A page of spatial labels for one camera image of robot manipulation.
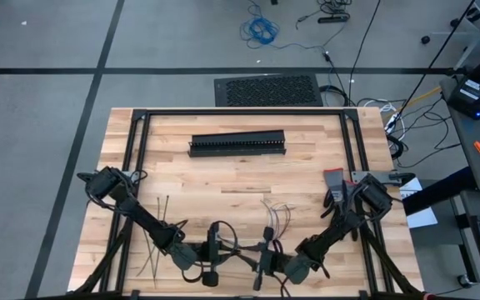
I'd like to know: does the black tangled floor cable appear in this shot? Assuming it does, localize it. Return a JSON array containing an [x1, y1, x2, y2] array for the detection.
[[387, 96, 463, 170]]

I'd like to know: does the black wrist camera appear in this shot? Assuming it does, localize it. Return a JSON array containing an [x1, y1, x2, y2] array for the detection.
[[259, 248, 277, 276], [205, 242, 223, 270]]

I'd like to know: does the black power strip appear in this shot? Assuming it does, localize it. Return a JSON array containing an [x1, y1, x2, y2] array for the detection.
[[317, 12, 352, 25]]

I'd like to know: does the black perforated floor mat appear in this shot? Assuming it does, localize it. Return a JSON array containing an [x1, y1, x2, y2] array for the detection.
[[212, 73, 325, 108]]

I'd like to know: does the black looped floor cable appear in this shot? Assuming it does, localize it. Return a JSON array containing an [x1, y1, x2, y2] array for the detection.
[[317, 84, 352, 108]]

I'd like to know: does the yellow floor cable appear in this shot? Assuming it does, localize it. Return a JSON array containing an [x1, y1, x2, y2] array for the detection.
[[383, 85, 443, 123]]

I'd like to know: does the thin black slanted cable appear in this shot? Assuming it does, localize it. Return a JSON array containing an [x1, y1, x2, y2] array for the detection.
[[397, 0, 477, 116]]

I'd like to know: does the grey side desk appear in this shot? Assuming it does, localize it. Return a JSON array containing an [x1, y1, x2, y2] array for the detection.
[[439, 77, 480, 195]]

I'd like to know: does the grey keyboard cart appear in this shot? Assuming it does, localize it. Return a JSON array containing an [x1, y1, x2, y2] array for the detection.
[[406, 187, 480, 300]]

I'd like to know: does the black desktop device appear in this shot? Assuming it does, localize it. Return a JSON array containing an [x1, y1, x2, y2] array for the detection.
[[446, 41, 480, 121]]

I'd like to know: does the white floor cable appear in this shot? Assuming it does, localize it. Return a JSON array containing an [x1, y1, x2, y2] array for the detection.
[[356, 97, 408, 141]]

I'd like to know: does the black slotted cable tray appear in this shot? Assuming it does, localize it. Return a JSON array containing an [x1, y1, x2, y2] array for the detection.
[[187, 129, 288, 159]]

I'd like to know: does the black coiled cable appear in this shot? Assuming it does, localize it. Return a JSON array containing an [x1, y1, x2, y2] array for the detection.
[[295, 0, 354, 31]]

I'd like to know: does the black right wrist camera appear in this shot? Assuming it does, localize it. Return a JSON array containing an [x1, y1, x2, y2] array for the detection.
[[259, 248, 277, 276]]

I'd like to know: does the white paper sheet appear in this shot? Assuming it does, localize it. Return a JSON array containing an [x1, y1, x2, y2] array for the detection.
[[397, 177, 439, 230]]

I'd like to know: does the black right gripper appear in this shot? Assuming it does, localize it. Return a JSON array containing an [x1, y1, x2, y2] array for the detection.
[[253, 226, 313, 292]]

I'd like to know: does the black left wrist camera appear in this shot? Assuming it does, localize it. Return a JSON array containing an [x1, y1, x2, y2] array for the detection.
[[205, 242, 223, 270]]

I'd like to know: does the multicoloured wire harness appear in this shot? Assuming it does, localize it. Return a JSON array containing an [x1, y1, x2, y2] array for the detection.
[[217, 198, 296, 254]]

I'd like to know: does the dark blue padded bar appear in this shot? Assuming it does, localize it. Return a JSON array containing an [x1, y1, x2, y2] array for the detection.
[[402, 165, 478, 217]]

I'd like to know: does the blue coiled cable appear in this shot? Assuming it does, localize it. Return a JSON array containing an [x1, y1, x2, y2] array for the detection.
[[238, 0, 328, 52]]

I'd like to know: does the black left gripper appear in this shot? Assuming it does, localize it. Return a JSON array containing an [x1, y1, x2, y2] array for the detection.
[[169, 222, 221, 288]]

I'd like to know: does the long black floor cable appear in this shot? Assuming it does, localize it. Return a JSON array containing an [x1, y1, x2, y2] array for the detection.
[[347, 0, 383, 106]]

